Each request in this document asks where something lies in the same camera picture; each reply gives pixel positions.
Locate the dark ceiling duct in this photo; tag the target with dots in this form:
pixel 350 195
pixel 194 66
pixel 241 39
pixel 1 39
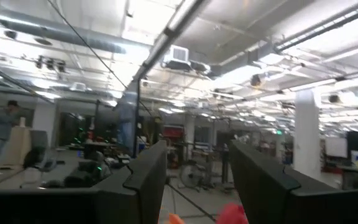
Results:
pixel 61 37

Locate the red artificial tulip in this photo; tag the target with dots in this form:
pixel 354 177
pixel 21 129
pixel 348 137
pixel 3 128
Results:
pixel 232 215

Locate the black office chair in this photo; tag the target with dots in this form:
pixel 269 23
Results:
pixel 39 155

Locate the black metal table frame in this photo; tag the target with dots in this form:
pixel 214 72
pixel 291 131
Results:
pixel 136 118

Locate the white square column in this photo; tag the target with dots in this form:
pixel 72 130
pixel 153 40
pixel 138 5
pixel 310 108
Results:
pixel 306 133

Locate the green exit sign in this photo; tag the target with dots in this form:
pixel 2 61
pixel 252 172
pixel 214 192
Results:
pixel 279 132

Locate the person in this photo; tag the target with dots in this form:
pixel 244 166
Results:
pixel 0 130

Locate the white board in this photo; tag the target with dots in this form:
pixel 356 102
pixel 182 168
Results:
pixel 336 147

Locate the round floor fan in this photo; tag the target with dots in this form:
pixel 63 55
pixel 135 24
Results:
pixel 191 175

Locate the red cabinet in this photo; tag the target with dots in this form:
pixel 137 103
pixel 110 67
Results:
pixel 172 131

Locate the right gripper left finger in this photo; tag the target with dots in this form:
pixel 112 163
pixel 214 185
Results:
pixel 148 186

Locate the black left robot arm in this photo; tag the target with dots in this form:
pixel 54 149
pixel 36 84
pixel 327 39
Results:
pixel 87 171

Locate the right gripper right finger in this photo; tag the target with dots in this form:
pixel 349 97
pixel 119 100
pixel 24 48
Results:
pixel 259 186

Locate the white ceiling air unit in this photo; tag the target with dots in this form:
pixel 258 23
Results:
pixel 176 56

